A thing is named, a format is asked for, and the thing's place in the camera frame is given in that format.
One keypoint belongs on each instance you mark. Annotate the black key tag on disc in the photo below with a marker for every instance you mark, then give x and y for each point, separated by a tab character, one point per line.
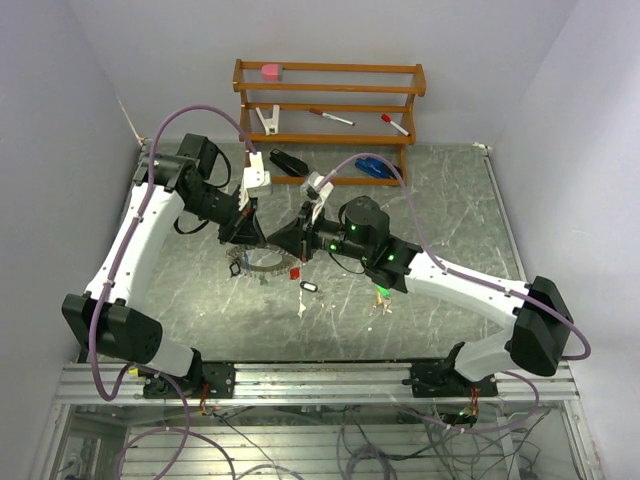
234	269

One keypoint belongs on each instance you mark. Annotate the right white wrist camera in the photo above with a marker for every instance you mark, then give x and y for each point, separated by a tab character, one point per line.
318	189

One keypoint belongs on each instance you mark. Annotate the white clip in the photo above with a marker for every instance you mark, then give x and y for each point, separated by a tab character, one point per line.
270	124

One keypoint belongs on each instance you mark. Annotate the black white key tag key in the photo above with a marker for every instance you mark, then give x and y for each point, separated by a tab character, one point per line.
310	292

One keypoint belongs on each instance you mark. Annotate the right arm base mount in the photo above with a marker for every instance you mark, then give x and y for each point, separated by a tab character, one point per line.
434	379

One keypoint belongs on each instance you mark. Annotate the green tag key bunch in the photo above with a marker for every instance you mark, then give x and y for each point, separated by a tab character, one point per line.
382	301

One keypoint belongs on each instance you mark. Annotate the pink eraser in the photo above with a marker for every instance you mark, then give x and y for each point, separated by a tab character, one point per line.
271	72

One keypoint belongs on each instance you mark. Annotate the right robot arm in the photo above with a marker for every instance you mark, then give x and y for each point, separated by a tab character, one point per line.
533	318

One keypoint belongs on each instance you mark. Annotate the red white marker right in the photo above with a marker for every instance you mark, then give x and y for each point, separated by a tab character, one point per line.
387	119

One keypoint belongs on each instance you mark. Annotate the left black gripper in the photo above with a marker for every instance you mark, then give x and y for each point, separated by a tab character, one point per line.
249	230

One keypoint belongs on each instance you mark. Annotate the aluminium rail frame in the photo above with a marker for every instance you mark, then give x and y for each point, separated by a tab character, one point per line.
307	384

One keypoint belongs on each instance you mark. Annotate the wooden shelf rack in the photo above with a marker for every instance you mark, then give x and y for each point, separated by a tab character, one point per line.
357	92

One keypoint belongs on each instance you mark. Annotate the blue stapler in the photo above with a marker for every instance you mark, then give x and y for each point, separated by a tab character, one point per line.
377	168

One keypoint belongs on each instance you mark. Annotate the grey keyring disc with rings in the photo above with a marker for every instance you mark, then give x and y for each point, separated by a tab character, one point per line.
264	262

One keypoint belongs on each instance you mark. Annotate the red white marker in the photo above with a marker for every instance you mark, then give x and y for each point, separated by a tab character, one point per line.
332	117
387	119

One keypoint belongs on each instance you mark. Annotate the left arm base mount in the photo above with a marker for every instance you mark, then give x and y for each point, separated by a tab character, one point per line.
217	381

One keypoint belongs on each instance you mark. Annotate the black stapler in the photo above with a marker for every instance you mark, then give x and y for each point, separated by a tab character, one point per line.
289	164

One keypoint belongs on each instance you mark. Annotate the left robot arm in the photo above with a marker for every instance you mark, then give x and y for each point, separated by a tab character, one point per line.
107	318

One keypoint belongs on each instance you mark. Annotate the red white marker left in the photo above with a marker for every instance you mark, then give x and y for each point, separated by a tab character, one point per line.
332	117

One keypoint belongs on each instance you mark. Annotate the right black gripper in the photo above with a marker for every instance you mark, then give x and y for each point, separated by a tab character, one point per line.
299	237

